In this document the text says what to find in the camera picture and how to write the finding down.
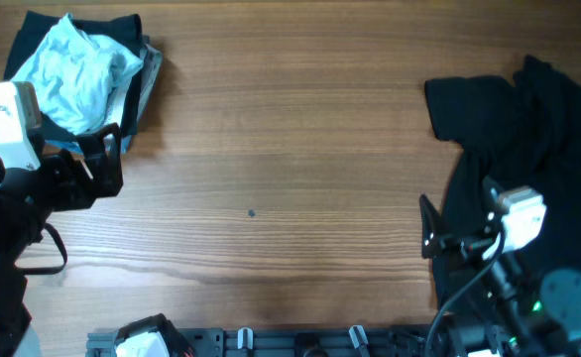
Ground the black garment on right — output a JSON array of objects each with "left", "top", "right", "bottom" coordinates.
[{"left": 424, "top": 56, "right": 581, "bottom": 278}]

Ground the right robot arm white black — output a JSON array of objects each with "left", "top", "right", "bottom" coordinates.
[{"left": 419, "top": 186, "right": 581, "bottom": 356}]

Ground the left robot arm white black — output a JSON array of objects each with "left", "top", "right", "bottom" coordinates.
[{"left": 0, "top": 124, "right": 123, "bottom": 356}]

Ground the folded blue garment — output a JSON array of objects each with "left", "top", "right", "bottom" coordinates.
[{"left": 45, "top": 133, "right": 133, "bottom": 156}]

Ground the folded grey garment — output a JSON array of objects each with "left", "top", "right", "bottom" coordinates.
[{"left": 137, "top": 35, "right": 164, "bottom": 122}]

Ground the white clip right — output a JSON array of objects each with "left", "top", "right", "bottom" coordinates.
[{"left": 349, "top": 325, "right": 369, "bottom": 349}]

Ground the light blue polo shirt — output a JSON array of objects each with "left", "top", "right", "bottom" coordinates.
[{"left": 9, "top": 13, "right": 143, "bottom": 135}]

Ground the white clip left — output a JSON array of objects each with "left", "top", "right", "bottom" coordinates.
[{"left": 237, "top": 327, "right": 254, "bottom": 351}]

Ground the white clip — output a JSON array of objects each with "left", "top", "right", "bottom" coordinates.
[
  {"left": 237, "top": 327, "right": 254, "bottom": 351},
  {"left": 349, "top": 325, "right": 369, "bottom": 349}
]

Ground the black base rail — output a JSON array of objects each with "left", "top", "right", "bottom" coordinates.
[{"left": 85, "top": 324, "right": 470, "bottom": 357}]

